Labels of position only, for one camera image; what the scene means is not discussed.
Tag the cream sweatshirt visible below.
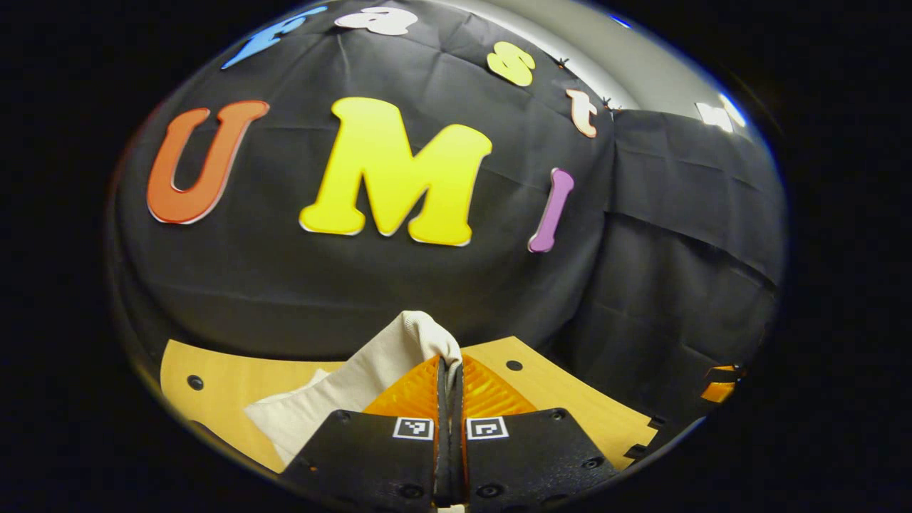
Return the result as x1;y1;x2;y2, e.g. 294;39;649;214
244;310;464;467

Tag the small ceiling light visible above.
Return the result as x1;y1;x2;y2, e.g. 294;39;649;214
695;93;747;133

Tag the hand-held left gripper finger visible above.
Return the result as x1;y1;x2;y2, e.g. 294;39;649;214
450;355;621;508
281;356;451;510

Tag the black backdrop cloth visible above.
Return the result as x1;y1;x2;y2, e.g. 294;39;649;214
107;0;788;457

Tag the row of black cloth clips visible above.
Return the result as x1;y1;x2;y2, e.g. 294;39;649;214
556;56;622;115

